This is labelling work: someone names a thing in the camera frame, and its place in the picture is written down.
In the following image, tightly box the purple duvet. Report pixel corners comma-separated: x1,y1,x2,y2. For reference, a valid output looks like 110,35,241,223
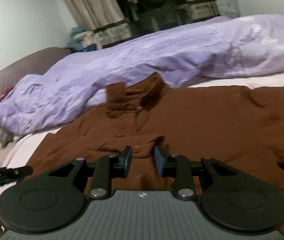
0,15,284,135

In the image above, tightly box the brown shirt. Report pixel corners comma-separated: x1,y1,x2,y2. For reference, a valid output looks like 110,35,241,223
0,71,284,240

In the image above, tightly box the pile of blue clothes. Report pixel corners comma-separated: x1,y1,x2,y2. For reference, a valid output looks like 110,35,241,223
66,27,102,52

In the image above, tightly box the red cloth by headboard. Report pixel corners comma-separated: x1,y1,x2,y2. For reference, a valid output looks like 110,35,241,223
0,87,14,103

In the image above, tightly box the pink bed sheet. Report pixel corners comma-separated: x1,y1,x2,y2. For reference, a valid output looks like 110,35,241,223
0,69,284,198

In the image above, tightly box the mauve quilted headboard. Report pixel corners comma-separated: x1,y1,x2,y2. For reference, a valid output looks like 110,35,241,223
0,47,72,165

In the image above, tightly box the grey hanging bag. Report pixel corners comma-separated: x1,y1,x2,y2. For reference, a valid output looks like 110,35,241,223
216,0,241,18

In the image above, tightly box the left beige curtain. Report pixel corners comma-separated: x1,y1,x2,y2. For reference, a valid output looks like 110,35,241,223
64,0,133,48

